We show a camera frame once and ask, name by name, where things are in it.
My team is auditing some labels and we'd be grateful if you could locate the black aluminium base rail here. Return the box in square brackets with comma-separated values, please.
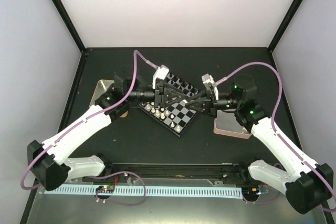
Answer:
[82, 164, 251, 184]

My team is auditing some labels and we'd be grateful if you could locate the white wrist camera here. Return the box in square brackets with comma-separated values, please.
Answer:
[152, 65, 170, 89]
[202, 73, 219, 101]

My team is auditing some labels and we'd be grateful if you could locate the black and white chessboard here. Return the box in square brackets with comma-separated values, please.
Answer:
[139, 72, 199, 137]

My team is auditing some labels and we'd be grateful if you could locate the pink tray with pieces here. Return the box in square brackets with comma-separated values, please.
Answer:
[213, 110, 251, 139]

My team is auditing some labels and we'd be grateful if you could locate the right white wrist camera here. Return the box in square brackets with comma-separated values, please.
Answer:
[202, 73, 219, 101]

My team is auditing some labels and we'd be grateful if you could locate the gold metal tin tray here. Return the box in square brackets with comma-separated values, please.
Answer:
[89, 83, 130, 121]

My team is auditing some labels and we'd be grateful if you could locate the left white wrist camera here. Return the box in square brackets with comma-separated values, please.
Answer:
[152, 65, 170, 89]

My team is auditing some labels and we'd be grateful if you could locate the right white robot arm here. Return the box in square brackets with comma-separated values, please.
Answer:
[184, 74, 334, 214]

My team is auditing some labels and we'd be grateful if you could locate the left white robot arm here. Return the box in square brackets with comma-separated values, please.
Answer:
[27, 65, 186, 191]

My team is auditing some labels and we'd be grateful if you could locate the light blue slotted cable duct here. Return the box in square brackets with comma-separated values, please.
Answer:
[45, 184, 243, 199]

